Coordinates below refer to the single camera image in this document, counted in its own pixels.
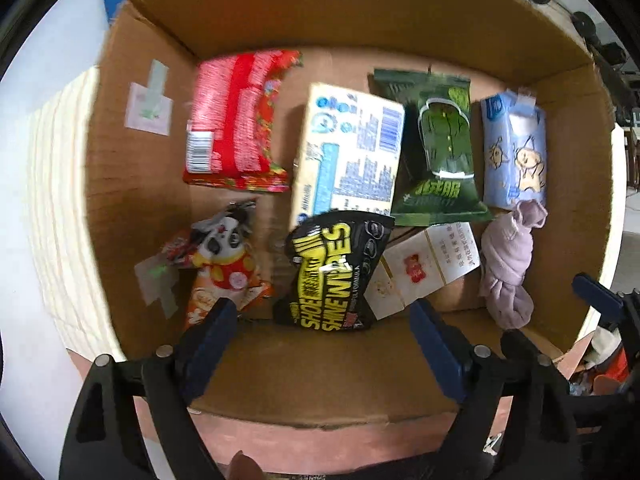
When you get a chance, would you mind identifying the striped pink cat tablecloth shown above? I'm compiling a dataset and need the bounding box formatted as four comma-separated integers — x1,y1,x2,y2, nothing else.
22,65,632,478

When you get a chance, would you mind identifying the green snack packet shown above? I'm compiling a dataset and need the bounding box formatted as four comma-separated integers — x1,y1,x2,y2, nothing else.
367,67,495,229

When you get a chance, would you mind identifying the cardboard box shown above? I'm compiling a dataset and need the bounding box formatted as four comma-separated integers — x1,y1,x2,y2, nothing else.
85,0,617,428

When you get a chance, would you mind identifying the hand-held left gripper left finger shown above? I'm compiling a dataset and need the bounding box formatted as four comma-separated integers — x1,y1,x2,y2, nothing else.
59,297,239,480

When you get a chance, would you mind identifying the red snack packet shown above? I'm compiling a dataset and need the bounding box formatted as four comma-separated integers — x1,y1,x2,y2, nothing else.
181,50,304,194

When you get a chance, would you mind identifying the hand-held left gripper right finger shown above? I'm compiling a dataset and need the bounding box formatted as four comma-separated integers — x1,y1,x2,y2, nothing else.
409,297,582,480

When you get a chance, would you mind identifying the red and white object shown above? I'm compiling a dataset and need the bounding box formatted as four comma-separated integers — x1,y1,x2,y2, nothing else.
584,329,632,397

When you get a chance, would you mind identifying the orange panda snack packet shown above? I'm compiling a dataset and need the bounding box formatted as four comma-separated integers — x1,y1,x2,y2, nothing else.
162,199,273,331

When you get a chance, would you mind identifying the white and blue tissue pack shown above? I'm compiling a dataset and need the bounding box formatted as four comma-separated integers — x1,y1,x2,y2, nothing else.
289,82,406,232

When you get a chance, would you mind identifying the black shoe wipes packet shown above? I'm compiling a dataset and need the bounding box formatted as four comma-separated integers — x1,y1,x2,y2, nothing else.
272,209,396,333

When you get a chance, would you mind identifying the purple sock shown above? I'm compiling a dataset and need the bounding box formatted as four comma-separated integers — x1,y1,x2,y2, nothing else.
478,201,549,331

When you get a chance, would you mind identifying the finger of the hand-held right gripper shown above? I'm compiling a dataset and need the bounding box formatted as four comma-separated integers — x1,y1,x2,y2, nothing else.
572,273,629,323

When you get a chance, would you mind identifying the person's left hand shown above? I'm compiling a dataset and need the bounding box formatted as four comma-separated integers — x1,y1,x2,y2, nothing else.
229,452,264,480

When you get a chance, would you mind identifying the light blue tissue pack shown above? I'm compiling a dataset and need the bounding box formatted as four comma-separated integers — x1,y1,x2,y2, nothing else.
480,88,549,211

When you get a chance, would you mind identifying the small white carton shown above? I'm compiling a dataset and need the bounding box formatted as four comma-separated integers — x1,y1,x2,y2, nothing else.
363,222,482,321

